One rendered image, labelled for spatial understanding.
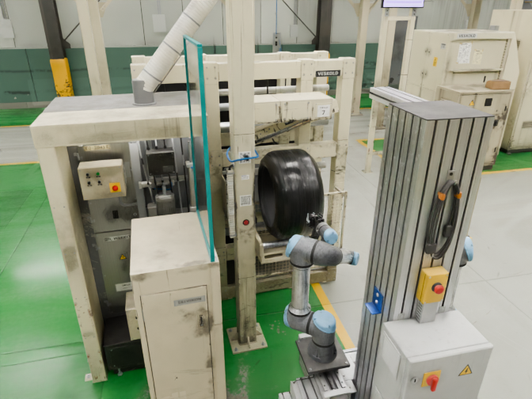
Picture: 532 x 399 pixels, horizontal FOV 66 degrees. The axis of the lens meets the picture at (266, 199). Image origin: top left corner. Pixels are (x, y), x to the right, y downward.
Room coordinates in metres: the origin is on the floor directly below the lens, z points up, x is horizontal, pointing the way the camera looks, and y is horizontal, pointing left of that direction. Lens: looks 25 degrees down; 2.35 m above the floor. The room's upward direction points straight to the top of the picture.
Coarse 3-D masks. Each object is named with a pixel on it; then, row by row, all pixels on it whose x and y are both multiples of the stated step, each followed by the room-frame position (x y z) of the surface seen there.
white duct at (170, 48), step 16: (192, 0) 2.63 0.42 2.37; (208, 0) 2.61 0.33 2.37; (192, 16) 2.59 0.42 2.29; (176, 32) 2.57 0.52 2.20; (192, 32) 2.61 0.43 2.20; (160, 48) 2.56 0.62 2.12; (176, 48) 2.56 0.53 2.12; (160, 64) 2.53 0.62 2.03; (144, 80) 2.51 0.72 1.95; (160, 80) 2.56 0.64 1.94
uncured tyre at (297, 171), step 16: (272, 160) 2.47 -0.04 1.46; (288, 160) 2.44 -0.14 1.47; (304, 160) 2.46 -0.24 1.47; (272, 176) 2.38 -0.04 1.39; (288, 176) 2.33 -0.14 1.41; (304, 176) 2.35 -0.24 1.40; (320, 176) 2.41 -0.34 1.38; (272, 192) 2.79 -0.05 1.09; (288, 192) 2.27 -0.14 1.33; (304, 192) 2.29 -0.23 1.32; (320, 192) 2.32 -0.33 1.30; (272, 208) 2.73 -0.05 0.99; (288, 208) 2.24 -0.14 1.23; (304, 208) 2.27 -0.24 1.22; (320, 208) 2.30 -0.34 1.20; (272, 224) 2.61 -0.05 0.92; (288, 224) 2.25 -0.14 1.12; (304, 224) 2.28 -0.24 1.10
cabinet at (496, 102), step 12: (480, 84) 6.58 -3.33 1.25; (444, 96) 6.24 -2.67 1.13; (456, 96) 5.98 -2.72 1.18; (468, 96) 5.96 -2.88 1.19; (480, 96) 6.00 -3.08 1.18; (492, 96) 6.05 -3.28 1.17; (504, 96) 6.09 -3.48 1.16; (480, 108) 6.01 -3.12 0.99; (492, 108) 6.06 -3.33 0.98; (504, 108) 6.11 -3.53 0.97; (504, 120) 6.13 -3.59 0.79; (492, 132) 6.08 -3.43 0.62; (492, 144) 6.09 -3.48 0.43; (492, 156) 6.11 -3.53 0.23
